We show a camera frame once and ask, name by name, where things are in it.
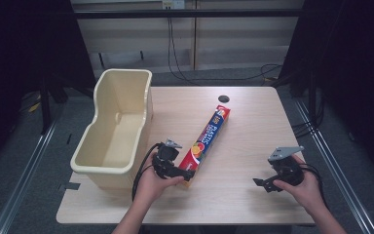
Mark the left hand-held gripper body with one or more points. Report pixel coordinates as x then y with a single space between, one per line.
166 155

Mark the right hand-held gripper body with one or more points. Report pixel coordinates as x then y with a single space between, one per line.
287 167

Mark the plastic wrap box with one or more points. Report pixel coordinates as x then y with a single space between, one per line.
207 139

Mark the person's left hand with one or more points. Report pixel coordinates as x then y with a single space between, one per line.
152 187

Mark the person's right hand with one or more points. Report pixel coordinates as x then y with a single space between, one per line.
302 193

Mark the cream plastic bin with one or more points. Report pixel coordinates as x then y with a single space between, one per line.
117 130

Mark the black tape strip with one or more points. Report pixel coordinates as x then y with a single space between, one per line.
69 186

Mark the dark curtain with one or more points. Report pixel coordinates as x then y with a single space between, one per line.
22 74
354 74

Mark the black metal stand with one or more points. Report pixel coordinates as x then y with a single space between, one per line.
45 104

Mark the black horizontal bar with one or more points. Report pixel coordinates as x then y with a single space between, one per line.
188 13

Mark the metal floor rail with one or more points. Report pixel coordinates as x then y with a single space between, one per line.
22 182
334 162

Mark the white wall socket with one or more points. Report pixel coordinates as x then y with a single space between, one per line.
173 4

